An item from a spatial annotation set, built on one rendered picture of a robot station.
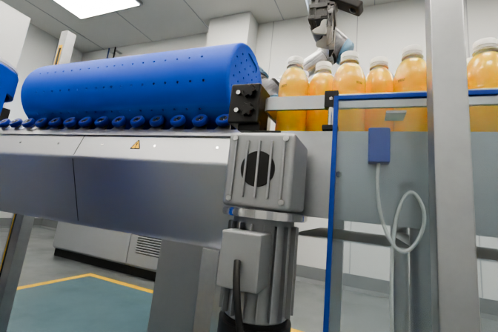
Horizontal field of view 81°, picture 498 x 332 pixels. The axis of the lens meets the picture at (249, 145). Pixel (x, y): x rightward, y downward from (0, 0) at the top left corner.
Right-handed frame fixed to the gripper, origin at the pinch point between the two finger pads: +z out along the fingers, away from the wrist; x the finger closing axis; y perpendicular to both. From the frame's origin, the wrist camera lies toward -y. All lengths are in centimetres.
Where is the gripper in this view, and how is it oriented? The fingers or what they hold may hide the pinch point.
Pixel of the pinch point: (331, 47)
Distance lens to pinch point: 97.2
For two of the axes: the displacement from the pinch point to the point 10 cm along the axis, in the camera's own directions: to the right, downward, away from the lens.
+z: -1.1, 9.7, -2.1
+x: -3.5, -2.3, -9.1
